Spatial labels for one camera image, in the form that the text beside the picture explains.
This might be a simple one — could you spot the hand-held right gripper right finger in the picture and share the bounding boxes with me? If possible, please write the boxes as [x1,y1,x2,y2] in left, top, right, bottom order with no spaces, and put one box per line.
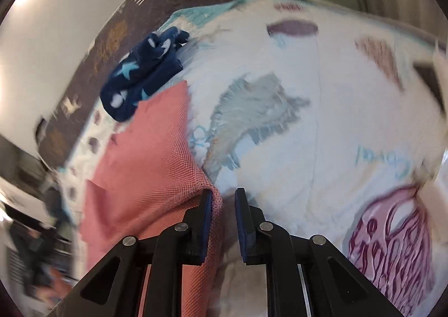
[234,187,407,317]

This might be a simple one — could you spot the pink knit cloth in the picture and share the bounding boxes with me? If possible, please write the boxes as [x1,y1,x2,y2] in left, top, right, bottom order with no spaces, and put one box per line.
[79,80,225,317]

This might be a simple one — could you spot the white shell print quilt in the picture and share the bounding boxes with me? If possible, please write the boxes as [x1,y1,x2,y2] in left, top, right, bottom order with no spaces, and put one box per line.
[58,0,448,317]

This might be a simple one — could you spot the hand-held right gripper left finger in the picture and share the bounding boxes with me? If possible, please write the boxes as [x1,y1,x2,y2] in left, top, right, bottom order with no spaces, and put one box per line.
[47,188,214,317]

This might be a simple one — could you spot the brown deer print blanket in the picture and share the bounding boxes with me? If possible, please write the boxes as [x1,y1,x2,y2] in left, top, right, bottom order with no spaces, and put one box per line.
[37,0,260,171]

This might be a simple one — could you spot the navy star print garment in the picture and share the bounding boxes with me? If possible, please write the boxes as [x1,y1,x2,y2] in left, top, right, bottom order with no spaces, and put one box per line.
[100,26,190,122]

